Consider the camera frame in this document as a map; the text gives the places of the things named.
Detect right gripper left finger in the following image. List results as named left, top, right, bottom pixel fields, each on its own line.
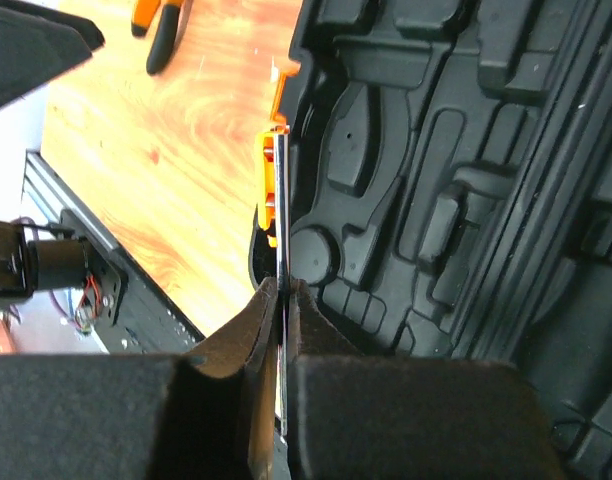
left=0, top=278, right=279, bottom=479

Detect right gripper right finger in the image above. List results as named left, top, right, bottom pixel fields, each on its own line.
left=287, top=281, right=565, bottom=479

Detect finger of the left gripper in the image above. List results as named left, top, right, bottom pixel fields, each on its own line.
left=0, top=1, right=105, bottom=109

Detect orange handled pliers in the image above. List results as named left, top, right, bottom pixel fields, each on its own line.
left=130, top=0, right=185, bottom=76

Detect orange utility knife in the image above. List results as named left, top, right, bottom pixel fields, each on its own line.
left=255, top=125, right=291, bottom=439

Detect black plastic tool case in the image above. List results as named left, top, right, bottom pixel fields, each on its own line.
left=274, top=1, right=612, bottom=479

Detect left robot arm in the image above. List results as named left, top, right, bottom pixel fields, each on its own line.
left=0, top=1, right=104, bottom=305

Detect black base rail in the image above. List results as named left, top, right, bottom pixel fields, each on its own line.
left=24, top=152, right=204, bottom=353

